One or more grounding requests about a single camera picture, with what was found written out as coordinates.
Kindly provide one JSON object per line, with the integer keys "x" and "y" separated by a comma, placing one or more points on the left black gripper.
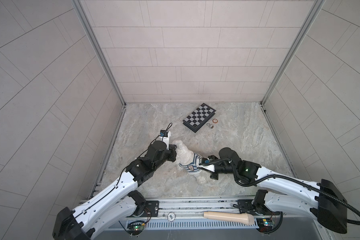
{"x": 171, "y": 152}

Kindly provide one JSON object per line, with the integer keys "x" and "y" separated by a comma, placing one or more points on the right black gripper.
{"x": 212, "y": 176}

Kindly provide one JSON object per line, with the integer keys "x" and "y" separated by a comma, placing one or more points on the white teddy bear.
{"x": 185, "y": 156}

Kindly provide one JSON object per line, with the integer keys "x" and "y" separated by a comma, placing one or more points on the blue white striped sweater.
{"x": 192, "y": 168}

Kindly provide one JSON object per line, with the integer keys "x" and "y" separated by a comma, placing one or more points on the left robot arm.
{"x": 119, "y": 200}

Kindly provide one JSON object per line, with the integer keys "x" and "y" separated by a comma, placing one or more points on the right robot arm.
{"x": 279, "y": 194}

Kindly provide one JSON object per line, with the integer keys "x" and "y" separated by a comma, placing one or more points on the silver chess piece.
{"x": 210, "y": 125}

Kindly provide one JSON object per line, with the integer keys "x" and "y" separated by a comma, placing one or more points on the black folded chess board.
{"x": 199, "y": 117}

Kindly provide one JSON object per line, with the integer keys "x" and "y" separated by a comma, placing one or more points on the white round knob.
{"x": 171, "y": 216}

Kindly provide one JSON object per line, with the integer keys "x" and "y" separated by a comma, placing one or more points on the right green circuit board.
{"x": 264, "y": 225}

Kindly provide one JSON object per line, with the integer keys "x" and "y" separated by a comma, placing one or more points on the green circuit board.
{"x": 264, "y": 225}
{"x": 135, "y": 228}

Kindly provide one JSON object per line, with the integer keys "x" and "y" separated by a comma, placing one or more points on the left green circuit board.
{"x": 135, "y": 228}

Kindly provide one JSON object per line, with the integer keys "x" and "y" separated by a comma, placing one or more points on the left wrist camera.
{"x": 165, "y": 137}

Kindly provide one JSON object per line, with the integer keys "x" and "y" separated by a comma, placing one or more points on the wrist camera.
{"x": 165, "y": 137}
{"x": 206, "y": 164}

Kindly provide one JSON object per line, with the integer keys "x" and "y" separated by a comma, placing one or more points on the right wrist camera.
{"x": 206, "y": 164}

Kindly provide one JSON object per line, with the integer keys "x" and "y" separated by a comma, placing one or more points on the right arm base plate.
{"x": 255, "y": 208}

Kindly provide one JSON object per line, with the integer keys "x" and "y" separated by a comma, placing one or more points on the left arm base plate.
{"x": 151, "y": 209}

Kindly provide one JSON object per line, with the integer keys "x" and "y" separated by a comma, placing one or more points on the aluminium mounting rail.
{"x": 194, "y": 207}

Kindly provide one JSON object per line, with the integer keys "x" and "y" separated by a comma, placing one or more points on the beige handle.
{"x": 245, "y": 219}

